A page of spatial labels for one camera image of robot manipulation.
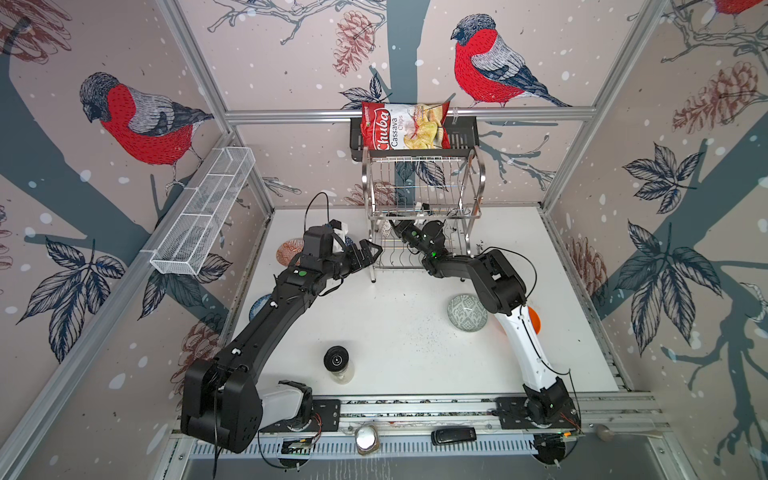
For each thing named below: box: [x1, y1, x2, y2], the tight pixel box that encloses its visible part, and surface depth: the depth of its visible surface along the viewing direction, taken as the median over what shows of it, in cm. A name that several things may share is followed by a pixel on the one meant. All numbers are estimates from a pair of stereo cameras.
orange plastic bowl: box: [527, 306, 542, 335], surface depth 87 cm
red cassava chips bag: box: [361, 101, 451, 151], surface depth 90 cm
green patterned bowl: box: [447, 294, 489, 333], surface depth 92 cm
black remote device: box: [431, 427, 477, 445], surface depth 69 cm
